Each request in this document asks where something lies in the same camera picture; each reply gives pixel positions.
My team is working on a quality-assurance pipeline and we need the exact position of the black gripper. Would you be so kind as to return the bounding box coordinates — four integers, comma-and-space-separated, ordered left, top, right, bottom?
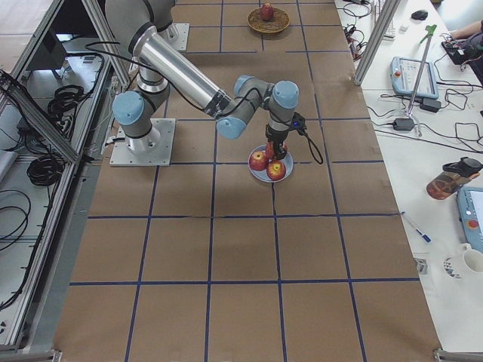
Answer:
265, 124, 290, 160

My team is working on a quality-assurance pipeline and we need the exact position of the red yellow apple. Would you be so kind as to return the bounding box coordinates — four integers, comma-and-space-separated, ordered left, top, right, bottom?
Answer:
265, 141, 276, 161

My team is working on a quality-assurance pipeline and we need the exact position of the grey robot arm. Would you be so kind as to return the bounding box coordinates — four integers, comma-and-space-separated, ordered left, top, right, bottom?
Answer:
105, 1, 299, 160

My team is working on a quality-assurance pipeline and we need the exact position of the light blue plate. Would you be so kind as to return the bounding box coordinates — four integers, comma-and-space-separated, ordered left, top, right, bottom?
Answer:
248, 145, 294, 183

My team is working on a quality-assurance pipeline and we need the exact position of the red apple on plate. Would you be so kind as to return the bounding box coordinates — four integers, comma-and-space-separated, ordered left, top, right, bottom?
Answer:
248, 150, 269, 171
266, 160, 286, 181

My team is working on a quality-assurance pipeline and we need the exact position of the woven wicker basket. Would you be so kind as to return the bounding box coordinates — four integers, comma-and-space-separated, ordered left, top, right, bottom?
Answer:
247, 8, 290, 35

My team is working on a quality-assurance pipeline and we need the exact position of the dark red apple in basket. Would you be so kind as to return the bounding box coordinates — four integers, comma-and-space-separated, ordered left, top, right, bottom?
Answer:
259, 2, 274, 21

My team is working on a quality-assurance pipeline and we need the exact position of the black power adapter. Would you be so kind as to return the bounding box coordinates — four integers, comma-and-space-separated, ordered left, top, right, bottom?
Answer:
392, 118, 415, 131

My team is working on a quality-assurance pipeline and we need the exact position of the blue teach pendant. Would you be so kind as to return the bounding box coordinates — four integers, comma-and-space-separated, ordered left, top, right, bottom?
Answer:
390, 57, 439, 100
457, 186, 483, 252

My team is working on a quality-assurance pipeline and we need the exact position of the brown water bottle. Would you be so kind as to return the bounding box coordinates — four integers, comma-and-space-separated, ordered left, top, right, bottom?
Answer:
426, 157, 482, 200

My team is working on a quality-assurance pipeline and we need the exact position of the blue white pen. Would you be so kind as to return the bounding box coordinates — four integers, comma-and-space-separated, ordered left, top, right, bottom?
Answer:
401, 211, 432, 243

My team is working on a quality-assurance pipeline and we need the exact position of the long metal rod tool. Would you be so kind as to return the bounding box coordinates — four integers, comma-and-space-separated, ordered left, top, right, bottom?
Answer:
405, 24, 437, 137

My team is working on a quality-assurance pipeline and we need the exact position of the black computer mouse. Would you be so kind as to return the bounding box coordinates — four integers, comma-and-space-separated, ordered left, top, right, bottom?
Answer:
411, 10, 428, 21

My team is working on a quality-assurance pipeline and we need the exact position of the white mug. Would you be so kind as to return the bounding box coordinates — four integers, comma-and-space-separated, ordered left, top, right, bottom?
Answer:
460, 243, 483, 273

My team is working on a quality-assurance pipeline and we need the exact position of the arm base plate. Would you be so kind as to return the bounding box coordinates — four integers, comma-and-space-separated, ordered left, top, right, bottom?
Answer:
109, 118, 176, 167
159, 23, 189, 52

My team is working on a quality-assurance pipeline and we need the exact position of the aluminium frame post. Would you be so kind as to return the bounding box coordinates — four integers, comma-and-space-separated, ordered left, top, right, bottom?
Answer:
352, 0, 400, 86

